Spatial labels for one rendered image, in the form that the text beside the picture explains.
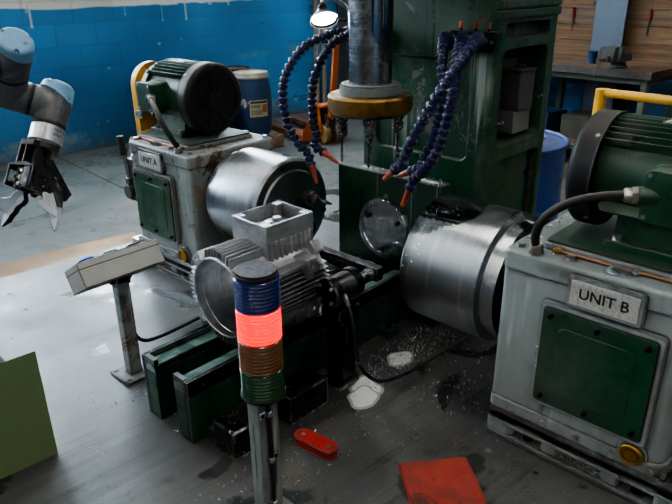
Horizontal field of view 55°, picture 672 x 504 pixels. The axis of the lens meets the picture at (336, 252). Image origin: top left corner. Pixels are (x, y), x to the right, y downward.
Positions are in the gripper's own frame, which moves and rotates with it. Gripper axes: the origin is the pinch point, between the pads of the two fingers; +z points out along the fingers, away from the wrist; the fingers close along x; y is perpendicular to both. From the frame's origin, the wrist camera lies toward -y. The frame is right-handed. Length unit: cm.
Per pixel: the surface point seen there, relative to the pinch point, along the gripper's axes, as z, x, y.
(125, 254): 5.4, 36.0, 12.5
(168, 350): 22, 47, 9
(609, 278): 3, 122, 18
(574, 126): -222, 127, -441
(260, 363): 22, 79, 38
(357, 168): -26, 69, -22
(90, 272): 10.3, 33.3, 17.9
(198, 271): 7, 50, 9
